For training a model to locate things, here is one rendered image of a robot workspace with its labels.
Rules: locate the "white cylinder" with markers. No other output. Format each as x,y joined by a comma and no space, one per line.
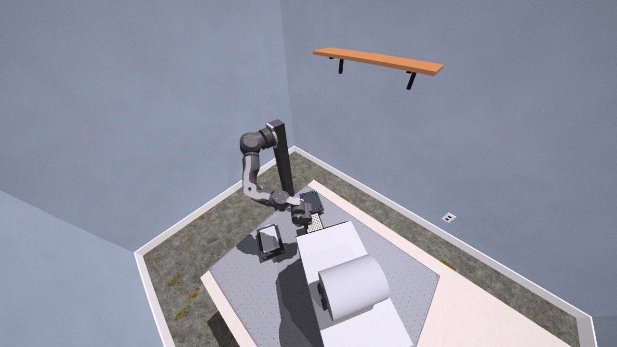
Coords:
353,286

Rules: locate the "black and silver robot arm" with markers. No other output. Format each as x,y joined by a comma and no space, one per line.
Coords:
250,145

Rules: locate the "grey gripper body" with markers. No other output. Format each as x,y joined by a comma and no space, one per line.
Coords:
306,218

